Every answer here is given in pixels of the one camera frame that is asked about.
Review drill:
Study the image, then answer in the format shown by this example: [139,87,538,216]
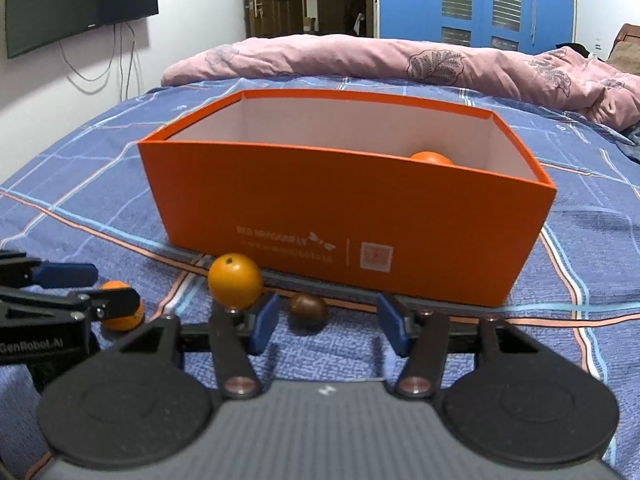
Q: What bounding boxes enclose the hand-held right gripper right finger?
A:
[376,292,548,401]

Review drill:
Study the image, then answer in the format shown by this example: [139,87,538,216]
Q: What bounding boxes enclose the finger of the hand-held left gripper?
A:
[0,287,142,322]
[0,250,99,291]

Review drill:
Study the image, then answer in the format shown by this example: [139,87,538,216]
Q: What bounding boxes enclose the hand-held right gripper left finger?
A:
[117,292,281,401]

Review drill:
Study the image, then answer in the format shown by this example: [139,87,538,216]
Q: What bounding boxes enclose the small orange tangerine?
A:
[207,253,264,311]
[100,280,146,333]

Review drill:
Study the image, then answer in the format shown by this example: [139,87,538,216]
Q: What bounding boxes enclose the brown round fruit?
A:
[289,294,329,332]

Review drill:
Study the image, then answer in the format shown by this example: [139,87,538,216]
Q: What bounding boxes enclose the orange cardboard box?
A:
[137,89,557,308]

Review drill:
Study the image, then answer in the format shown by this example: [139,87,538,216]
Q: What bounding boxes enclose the large orange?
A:
[410,151,455,167]

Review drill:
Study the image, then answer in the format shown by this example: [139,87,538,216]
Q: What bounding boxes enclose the blue checked bed sheet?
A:
[0,75,640,480]

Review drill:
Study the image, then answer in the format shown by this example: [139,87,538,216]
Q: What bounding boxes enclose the pink quilt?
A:
[160,35,640,128]

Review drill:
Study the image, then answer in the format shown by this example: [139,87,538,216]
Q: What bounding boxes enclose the blue-grey cloth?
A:
[617,122,640,162]

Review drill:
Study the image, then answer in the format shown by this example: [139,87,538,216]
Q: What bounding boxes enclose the black garment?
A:
[552,42,593,58]

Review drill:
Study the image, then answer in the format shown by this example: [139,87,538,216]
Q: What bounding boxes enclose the brown pillow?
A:
[606,40,640,75]

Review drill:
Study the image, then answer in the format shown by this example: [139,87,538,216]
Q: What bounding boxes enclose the wooden headboard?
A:
[612,23,640,50]

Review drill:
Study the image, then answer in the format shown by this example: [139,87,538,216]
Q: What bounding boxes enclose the hanging wall cables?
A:
[57,22,143,96]

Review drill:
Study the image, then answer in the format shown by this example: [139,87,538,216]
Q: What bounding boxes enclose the black wall television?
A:
[4,0,160,59]

